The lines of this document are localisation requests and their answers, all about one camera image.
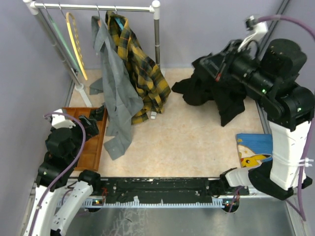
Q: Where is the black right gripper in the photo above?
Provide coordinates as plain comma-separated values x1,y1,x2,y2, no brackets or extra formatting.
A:
198,39,273,96

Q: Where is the black shirt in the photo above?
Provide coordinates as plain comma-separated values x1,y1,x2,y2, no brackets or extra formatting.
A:
171,56,247,127

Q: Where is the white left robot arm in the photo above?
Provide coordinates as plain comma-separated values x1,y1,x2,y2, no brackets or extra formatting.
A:
24,111,102,236

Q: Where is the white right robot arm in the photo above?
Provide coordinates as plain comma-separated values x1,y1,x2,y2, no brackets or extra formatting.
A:
200,38,315,200

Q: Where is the grey shirt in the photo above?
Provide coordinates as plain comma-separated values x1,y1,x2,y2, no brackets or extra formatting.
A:
91,16,143,160

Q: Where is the yellow plaid shirt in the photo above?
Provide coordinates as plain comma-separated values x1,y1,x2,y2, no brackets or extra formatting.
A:
105,11,171,124

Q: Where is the green hanger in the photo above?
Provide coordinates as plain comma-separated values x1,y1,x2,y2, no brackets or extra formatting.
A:
47,13,82,74

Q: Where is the yellow hanger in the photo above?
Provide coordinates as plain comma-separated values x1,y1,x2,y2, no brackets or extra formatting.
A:
65,12,88,81

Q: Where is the dark patterned rolled cloth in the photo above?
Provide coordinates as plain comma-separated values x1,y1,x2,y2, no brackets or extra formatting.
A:
89,106,105,121

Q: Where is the orange wooden tray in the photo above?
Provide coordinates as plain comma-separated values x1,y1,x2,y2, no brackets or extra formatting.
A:
64,107,107,172

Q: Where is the blue pikachu cloth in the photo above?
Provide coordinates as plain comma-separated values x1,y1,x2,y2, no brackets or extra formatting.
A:
236,133,273,168

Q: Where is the white clothes rack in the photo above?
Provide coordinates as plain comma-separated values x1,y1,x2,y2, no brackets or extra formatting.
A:
24,0,161,107

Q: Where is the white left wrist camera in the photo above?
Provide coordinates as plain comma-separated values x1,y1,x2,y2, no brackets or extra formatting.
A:
51,109,76,129

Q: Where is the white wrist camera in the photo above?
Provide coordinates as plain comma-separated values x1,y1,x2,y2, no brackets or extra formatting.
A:
238,15,268,52
51,109,76,129

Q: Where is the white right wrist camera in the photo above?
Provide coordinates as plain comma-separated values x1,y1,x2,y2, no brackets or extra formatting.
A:
238,15,268,52

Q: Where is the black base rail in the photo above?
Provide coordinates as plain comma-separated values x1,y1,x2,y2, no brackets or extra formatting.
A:
73,176,250,205

